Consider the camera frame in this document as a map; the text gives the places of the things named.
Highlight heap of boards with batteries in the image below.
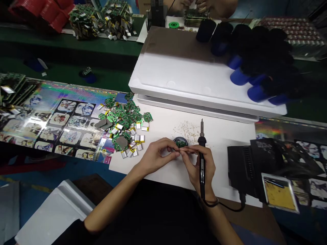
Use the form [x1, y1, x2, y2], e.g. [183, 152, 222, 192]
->
[68, 0, 134, 41]

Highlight holographic cartoon sticker sheet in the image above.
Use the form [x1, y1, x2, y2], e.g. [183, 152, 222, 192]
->
[254, 117, 327, 210]
[0, 76, 129, 165]

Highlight grey sheet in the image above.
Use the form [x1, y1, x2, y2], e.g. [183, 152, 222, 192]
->
[0, 180, 20, 245]

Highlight pile of green circuit boards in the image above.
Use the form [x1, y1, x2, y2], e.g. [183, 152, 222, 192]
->
[95, 92, 154, 159]

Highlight black soldering iron with cable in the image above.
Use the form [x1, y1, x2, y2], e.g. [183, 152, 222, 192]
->
[199, 118, 247, 213]

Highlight white foam box base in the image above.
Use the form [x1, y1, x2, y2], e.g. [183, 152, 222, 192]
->
[136, 94, 260, 125]

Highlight white paper sheet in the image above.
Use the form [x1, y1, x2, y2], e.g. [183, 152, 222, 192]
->
[109, 96, 264, 209]

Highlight group of blue black cylinders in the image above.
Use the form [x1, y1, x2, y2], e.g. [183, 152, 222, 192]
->
[196, 18, 303, 106]

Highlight metal tray with yellow sponge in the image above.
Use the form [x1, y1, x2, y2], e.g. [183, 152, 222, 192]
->
[260, 172, 300, 214]

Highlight person's right hand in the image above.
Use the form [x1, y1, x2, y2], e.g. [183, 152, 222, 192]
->
[178, 145, 217, 199]

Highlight blue cap with circuit board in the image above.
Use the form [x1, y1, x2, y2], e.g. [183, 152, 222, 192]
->
[78, 66, 98, 84]

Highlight blue holder with white blade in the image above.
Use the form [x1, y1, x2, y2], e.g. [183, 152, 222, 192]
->
[24, 57, 49, 74]

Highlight tray of red silver cells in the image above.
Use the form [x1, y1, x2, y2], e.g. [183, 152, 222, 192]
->
[259, 16, 327, 60]

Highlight white foam tray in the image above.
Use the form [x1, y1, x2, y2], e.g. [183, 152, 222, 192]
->
[14, 179, 97, 245]

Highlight row of green board strips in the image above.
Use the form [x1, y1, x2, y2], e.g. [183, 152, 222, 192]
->
[0, 72, 37, 105]

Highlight person's body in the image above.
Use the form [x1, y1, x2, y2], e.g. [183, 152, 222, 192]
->
[52, 178, 232, 245]

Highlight black upright device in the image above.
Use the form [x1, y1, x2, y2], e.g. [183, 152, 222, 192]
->
[150, 0, 168, 28]

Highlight scattered wire clippings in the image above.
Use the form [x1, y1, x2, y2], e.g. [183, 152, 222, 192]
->
[172, 120, 213, 149]

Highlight black soldering station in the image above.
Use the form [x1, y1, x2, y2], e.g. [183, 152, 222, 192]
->
[227, 138, 284, 203]

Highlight white foam box lid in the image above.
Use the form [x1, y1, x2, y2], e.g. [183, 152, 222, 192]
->
[128, 25, 288, 118]

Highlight round black speaker with board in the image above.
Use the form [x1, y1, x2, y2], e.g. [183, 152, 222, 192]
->
[173, 137, 189, 151]

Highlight stack of red packets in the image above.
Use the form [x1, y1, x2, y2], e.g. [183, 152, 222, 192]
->
[8, 0, 77, 34]

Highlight stack of long circuit boards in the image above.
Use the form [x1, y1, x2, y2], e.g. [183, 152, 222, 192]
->
[183, 9, 208, 28]

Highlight person's left hand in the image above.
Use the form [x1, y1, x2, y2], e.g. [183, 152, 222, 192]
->
[135, 137, 181, 177]

